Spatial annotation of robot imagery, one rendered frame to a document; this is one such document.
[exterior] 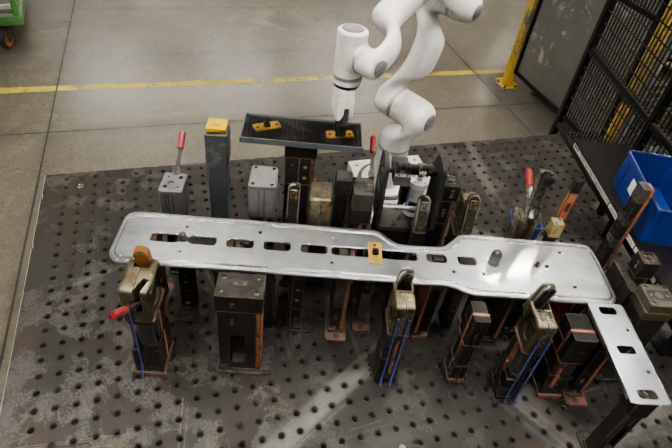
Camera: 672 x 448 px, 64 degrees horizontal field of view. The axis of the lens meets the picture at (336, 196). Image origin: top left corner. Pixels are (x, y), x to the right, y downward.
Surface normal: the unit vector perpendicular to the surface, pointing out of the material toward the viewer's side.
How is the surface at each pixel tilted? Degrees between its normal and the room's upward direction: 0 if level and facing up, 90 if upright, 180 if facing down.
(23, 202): 0
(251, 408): 0
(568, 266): 0
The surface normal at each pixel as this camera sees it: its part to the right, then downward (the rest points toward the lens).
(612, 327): 0.11, -0.76
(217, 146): 0.00, 0.65
